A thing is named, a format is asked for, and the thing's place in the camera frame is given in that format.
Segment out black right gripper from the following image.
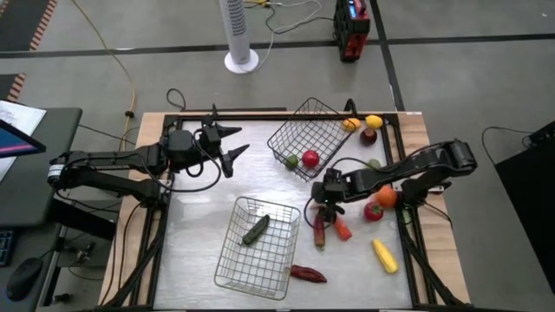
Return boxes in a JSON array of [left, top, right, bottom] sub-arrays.
[[310, 167, 350, 224]]

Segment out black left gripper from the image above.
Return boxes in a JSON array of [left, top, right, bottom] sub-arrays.
[[196, 122, 251, 179]]

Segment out orange carrot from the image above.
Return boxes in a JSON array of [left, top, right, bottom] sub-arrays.
[[332, 215, 354, 243]]

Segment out purple red eggplant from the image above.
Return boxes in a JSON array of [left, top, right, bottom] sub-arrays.
[[312, 212, 327, 252]]

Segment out red tomato green stem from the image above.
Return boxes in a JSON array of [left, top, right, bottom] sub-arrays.
[[362, 200, 385, 224]]

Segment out orange fruit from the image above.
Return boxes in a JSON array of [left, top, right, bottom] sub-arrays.
[[374, 185, 399, 211]]

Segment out red apple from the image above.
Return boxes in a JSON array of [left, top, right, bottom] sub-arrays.
[[301, 149, 321, 170]]

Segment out red chili pepper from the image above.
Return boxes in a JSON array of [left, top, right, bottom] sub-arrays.
[[289, 263, 329, 284]]

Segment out yellow corn cob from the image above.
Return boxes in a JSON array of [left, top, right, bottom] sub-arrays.
[[371, 237, 401, 276]]

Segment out dark green cucumber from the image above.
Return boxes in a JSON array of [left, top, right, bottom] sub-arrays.
[[240, 213, 271, 247]]

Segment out dark red plum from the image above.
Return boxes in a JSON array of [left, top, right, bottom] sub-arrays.
[[358, 127, 379, 147]]

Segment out white tower fan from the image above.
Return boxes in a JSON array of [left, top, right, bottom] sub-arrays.
[[218, 0, 260, 75]]

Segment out red black power station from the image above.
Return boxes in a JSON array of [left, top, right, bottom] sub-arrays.
[[332, 0, 372, 63]]

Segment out dark grey desk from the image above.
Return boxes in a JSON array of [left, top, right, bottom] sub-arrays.
[[0, 107, 84, 230]]

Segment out large black case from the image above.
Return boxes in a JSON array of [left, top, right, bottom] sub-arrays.
[[493, 120, 555, 296]]

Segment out white paper sheet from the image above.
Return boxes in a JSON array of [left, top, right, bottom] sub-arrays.
[[0, 100, 48, 182]]

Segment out monitor with blue screen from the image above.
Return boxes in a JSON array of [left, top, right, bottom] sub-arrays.
[[0, 118, 48, 159]]

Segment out black mat orange stripes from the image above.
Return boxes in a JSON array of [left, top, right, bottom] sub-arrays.
[[0, 0, 58, 53], [0, 73, 28, 103]]

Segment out black computer mouse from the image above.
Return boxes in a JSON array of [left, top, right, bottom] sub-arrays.
[[5, 257, 45, 303]]

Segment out black keyboard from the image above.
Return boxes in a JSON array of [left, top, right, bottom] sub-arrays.
[[0, 229, 16, 268]]

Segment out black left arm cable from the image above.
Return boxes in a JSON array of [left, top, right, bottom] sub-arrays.
[[141, 128, 224, 194]]

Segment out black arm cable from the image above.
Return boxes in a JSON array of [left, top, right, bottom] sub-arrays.
[[141, 128, 224, 194], [302, 156, 375, 231]]

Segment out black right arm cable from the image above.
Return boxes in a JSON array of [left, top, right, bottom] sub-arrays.
[[302, 156, 375, 231]]

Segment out black cable loop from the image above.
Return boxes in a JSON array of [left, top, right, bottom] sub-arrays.
[[166, 88, 188, 113]]

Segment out black wire basket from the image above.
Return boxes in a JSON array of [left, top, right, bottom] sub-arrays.
[[266, 96, 355, 183]]

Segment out black aluminium table frame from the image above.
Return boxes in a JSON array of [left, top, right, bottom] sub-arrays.
[[100, 110, 468, 312]]

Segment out white wire basket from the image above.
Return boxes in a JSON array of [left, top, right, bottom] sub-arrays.
[[212, 195, 303, 302]]

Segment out white cable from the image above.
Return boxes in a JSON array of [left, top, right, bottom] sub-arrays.
[[258, 0, 325, 74]]

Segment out yellow cable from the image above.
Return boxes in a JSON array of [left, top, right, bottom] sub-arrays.
[[70, 0, 138, 151]]

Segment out black case cable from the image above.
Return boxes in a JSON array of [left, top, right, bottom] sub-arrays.
[[480, 126, 535, 166]]

